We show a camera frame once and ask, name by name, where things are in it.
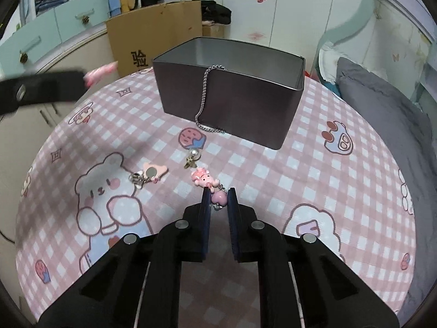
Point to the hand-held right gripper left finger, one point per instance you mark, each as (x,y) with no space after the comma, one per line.
(206,225)

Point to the folded blue jeans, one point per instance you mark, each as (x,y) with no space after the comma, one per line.
(51,5)

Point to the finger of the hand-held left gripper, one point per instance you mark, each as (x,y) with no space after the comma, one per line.
(47,88)

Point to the pink checked tablecloth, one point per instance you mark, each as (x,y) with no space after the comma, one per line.
(273,184)

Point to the gold pearl charm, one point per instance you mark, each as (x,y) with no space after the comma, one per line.
(193,157)

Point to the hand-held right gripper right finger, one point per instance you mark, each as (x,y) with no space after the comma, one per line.
(233,225)

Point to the small pink butterfly sticker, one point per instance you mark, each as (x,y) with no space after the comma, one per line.
(256,36)

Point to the white quilt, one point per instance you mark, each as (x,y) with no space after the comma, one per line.
(327,65)

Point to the black bag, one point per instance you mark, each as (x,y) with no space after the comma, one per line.
(215,12)

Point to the dark grey metal tin box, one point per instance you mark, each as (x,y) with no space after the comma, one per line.
(239,102)

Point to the small cardboard box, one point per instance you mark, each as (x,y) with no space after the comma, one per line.
(213,31)

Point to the large cardboard box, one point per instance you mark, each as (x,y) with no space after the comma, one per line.
(153,27)

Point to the pink striped trinket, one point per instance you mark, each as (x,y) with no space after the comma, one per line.
(100,72)

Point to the white wardrobe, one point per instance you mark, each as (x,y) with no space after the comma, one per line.
(290,13)

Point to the teal bunk bed frame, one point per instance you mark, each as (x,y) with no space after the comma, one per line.
(355,13)

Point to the grey blanket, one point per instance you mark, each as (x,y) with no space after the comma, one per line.
(392,136)

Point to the teal drawer unit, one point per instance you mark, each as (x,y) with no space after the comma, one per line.
(51,30)

